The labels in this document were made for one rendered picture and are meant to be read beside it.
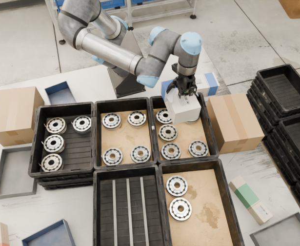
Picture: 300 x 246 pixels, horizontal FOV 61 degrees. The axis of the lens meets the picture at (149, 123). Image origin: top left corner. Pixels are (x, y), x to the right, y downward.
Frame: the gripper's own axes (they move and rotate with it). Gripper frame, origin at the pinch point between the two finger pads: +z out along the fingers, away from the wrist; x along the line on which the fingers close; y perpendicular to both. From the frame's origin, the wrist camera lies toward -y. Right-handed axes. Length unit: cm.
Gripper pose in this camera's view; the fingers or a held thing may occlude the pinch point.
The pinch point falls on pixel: (179, 96)
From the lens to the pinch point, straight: 119.3
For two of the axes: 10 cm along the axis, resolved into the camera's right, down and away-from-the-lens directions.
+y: 2.9, 8.1, -5.1
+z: 0.0, 5.3, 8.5
